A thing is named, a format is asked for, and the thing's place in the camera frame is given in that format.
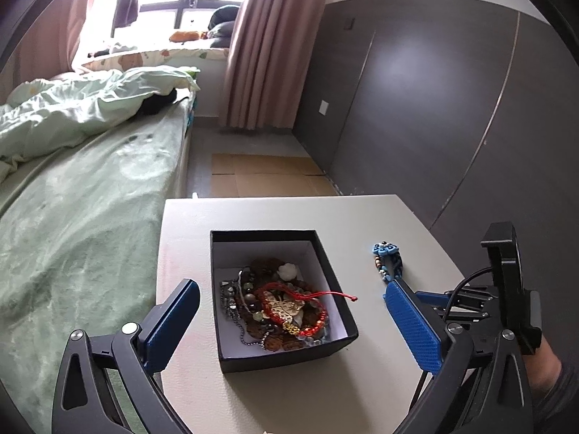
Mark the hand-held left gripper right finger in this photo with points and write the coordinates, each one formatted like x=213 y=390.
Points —
x=411 y=330

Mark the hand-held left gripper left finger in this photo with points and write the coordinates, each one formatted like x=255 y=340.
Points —
x=174 y=321

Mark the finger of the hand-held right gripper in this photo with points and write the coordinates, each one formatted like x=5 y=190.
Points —
x=432 y=297
x=470 y=315

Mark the black cardboard box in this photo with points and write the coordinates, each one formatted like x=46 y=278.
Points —
x=280 y=357

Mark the person's right forearm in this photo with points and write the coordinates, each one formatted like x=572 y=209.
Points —
x=545 y=366

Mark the white low table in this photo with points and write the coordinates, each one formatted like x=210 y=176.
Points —
x=271 y=398

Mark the green bed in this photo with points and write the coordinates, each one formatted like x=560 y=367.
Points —
x=81 y=235

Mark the beige upholstered bed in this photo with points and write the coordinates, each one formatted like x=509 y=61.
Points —
x=183 y=167

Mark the flat cardboard sheet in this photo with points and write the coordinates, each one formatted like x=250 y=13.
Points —
x=267 y=176

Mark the black cloth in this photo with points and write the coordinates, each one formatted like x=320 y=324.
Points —
x=158 y=101

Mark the light green duvet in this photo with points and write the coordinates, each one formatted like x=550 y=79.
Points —
x=68 y=108

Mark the printed window seat cushion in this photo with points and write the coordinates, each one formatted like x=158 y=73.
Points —
x=149 y=56

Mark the dark cloth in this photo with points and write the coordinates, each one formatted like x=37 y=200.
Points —
x=103 y=52

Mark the pink curtain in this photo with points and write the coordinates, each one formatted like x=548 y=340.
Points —
x=59 y=22
x=267 y=54

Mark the orange plush toy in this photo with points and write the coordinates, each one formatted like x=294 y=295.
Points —
x=184 y=35

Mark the white wall socket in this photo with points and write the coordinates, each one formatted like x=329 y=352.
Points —
x=324 y=107

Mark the dark window frame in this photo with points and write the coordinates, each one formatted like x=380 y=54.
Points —
x=181 y=7

